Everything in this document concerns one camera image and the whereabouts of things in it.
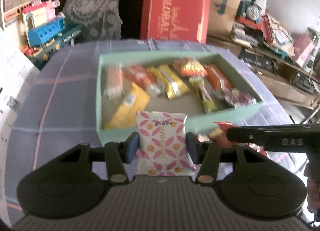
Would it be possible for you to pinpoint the purple snack packet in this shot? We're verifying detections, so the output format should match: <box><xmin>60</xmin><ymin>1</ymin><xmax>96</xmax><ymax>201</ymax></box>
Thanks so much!
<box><xmin>224</xmin><ymin>88</ymin><xmax>257</xmax><ymax>108</ymax></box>

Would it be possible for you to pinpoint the small yellow snack packet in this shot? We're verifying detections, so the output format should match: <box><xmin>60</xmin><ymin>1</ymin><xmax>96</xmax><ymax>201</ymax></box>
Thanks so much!
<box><xmin>147</xmin><ymin>67</ymin><xmax>167</xmax><ymax>94</ymax></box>

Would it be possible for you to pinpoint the blue toy train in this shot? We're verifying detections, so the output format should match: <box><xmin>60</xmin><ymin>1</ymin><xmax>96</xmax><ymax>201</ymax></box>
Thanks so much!
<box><xmin>236</xmin><ymin>0</ymin><xmax>265</xmax><ymax>30</ymax></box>

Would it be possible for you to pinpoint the person's right hand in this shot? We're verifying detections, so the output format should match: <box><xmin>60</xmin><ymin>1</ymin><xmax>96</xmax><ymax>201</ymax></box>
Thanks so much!
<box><xmin>304</xmin><ymin>163</ymin><xmax>320</xmax><ymax>219</ymax></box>

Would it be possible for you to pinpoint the teal toy kitchen box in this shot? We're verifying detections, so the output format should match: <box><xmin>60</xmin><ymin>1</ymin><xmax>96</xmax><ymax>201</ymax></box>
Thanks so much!
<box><xmin>32</xmin><ymin>25</ymin><xmax>83</xmax><ymax>70</ymax></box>

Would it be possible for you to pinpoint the wooden cabinet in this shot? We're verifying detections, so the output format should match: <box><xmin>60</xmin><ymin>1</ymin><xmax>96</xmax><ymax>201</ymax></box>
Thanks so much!
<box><xmin>207</xmin><ymin>28</ymin><xmax>320</xmax><ymax>109</ymax></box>

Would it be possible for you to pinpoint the white printed instruction sheet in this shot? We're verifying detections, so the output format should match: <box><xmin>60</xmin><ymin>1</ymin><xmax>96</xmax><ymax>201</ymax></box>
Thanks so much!
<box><xmin>0</xmin><ymin>27</ymin><xmax>40</xmax><ymax>226</ymax></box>

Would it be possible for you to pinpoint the plain red snack packet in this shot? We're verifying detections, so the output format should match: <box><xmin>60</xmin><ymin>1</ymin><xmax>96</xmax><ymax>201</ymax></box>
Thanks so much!
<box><xmin>214</xmin><ymin>121</ymin><xmax>265</xmax><ymax>156</ymax></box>

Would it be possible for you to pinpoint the long yellow snack packet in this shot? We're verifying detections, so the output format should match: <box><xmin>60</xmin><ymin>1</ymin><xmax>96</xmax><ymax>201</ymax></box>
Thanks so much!
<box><xmin>189</xmin><ymin>76</ymin><xmax>217</xmax><ymax>113</ymax></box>

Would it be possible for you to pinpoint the large yellow snack packet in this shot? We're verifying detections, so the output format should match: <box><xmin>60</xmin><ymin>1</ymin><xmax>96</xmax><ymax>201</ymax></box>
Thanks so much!
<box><xmin>104</xmin><ymin>82</ymin><xmax>150</xmax><ymax>129</ymax></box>

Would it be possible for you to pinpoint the colourful picture book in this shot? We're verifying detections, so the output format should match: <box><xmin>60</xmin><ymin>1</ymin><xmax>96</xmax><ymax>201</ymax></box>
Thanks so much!
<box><xmin>261</xmin><ymin>12</ymin><xmax>295</xmax><ymax>54</ymax></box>

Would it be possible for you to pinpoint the white pink floral snack packet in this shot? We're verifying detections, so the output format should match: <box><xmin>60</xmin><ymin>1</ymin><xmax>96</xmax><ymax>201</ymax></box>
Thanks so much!
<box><xmin>136</xmin><ymin>111</ymin><xmax>197</xmax><ymax>176</ymax></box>

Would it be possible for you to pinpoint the brown gold snack packet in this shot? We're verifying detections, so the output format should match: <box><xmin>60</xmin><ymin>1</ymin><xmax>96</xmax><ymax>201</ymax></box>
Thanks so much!
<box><xmin>208</xmin><ymin>129</ymin><xmax>227</xmax><ymax>142</ymax></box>

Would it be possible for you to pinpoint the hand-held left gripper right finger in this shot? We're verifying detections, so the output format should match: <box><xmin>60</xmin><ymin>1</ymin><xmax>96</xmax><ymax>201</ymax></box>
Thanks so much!
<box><xmin>186</xmin><ymin>132</ymin><xmax>269</xmax><ymax>185</ymax></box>

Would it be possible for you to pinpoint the orange yellow stick snack packet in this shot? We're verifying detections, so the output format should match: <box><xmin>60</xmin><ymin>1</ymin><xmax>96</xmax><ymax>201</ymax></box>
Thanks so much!
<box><xmin>172</xmin><ymin>58</ymin><xmax>208</xmax><ymax>78</ymax></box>

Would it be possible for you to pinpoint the green cardboard box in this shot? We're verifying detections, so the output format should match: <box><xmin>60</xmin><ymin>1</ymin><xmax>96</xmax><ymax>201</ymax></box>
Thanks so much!
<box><xmin>96</xmin><ymin>52</ymin><xmax>264</xmax><ymax>146</ymax></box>

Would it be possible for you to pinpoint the bear print cardboard box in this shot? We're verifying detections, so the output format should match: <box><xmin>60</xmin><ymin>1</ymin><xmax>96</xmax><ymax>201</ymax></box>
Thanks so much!
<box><xmin>205</xmin><ymin>0</ymin><xmax>244</xmax><ymax>38</ymax></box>

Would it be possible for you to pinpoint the cream toy kitchen set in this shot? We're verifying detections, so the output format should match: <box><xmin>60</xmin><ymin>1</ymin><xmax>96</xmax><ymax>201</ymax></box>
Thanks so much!
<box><xmin>0</xmin><ymin>0</ymin><xmax>52</xmax><ymax>29</ymax></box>

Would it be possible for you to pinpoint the red gift box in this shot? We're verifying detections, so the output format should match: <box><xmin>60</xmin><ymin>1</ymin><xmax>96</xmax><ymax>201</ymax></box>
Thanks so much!
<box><xmin>140</xmin><ymin>0</ymin><xmax>212</xmax><ymax>44</ymax></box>

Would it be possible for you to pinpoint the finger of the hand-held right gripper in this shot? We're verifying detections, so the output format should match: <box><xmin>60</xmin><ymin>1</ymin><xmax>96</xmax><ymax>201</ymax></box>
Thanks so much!
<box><xmin>226</xmin><ymin>125</ymin><xmax>267</xmax><ymax>150</ymax></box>

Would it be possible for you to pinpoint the clear cracker packet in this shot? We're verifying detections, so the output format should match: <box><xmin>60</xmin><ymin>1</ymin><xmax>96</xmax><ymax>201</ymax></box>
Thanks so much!
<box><xmin>104</xmin><ymin>63</ymin><xmax>125</xmax><ymax>100</ymax></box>

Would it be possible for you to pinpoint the orange packet with green label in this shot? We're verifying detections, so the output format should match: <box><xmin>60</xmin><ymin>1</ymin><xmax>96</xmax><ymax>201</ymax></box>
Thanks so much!
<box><xmin>122</xmin><ymin>65</ymin><xmax>162</xmax><ymax>96</ymax></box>

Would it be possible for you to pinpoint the grey patterned cushion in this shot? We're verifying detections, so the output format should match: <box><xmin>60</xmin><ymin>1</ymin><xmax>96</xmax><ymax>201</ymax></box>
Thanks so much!
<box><xmin>62</xmin><ymin>0</ymin><xmax>123</xmax><ymax>43</ymax></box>

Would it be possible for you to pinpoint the blue pink toy house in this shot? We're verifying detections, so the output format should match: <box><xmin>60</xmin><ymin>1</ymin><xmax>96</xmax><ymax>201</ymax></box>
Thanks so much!
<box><xmin>21</xmin><ymin>0</ymin><xmax>67</xmax><ymax>48</ymax></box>

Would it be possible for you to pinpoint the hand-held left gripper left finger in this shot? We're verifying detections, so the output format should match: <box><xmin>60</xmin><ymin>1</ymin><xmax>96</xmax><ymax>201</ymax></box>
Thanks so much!
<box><xmin>59</xmin><ymin>132</ymin><xmax>140</xmax><ymax>184</ymax></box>

